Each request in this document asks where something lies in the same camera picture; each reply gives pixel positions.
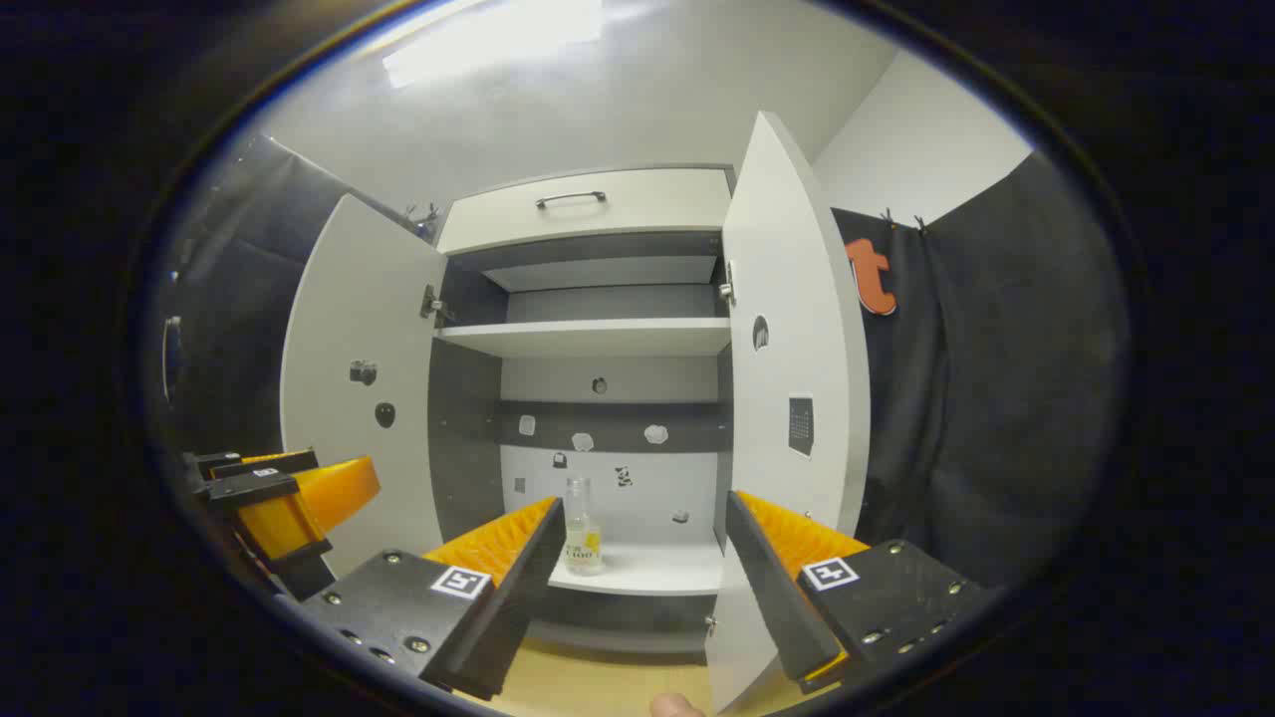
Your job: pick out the white cabinet door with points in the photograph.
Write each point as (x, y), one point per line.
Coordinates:
(787, 249)
(349, 299)

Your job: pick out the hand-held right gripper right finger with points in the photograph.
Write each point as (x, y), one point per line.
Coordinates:
(767, 588)

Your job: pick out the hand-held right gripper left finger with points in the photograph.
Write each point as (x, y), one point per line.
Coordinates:
(518, 597)

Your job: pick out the clear glass bottle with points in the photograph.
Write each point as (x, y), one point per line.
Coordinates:
(583, 543)

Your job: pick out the white cabinet shelf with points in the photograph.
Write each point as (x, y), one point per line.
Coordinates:
(598, 337)

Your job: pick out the white cabinet drawer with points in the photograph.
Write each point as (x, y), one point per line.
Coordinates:
(657, 209)

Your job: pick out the white cabinet bottom board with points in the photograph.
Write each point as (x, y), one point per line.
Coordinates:
(657, 568)

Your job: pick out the white and grey cabinet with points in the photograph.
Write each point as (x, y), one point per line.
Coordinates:
(468, 418)

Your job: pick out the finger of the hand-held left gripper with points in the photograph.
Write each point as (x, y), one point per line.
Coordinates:
(269, 462)
(299, 508)

